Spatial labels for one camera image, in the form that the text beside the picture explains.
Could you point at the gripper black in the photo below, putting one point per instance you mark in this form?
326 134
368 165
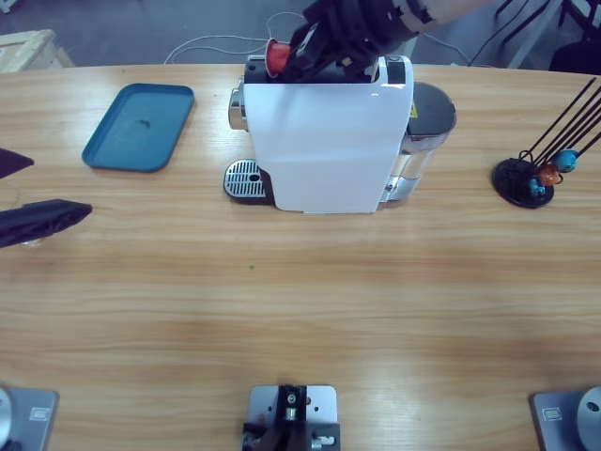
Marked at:
371 23

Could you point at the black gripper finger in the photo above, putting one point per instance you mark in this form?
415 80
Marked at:
42 218
11 162

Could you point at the clear glass cup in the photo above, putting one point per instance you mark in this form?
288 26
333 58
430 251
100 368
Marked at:
35 243

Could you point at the red coffee capsule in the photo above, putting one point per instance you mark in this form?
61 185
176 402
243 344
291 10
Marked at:
278 58

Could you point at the white capsule coffee machine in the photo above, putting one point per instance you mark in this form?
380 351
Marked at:
324 141

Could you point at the dark blue coffee capsule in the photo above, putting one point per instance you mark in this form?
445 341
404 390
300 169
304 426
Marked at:
536 187

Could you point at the orange coffee capsule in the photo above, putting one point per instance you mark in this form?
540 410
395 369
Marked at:
548 175

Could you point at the light blue coffee capsule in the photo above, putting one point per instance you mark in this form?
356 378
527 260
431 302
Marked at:
565 161

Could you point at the wooden crate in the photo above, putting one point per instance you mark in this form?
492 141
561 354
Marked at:
28 51

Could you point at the blue plastic tray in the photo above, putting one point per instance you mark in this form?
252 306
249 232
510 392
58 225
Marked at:
131 145

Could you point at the clear water tank black lid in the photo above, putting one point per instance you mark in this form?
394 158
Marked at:
429 113

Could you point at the black capsule holder with rods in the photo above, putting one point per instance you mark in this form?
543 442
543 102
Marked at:
509 176

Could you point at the black chair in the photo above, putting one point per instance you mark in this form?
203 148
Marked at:
575 56

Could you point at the white metal post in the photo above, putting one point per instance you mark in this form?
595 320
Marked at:
415 47

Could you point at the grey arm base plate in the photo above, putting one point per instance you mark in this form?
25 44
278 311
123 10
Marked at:
563 423
33 423

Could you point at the white metal table frame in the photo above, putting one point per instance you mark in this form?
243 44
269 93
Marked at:
527 44

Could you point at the grey mount with dark post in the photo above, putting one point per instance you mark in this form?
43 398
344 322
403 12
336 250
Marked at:
263 404

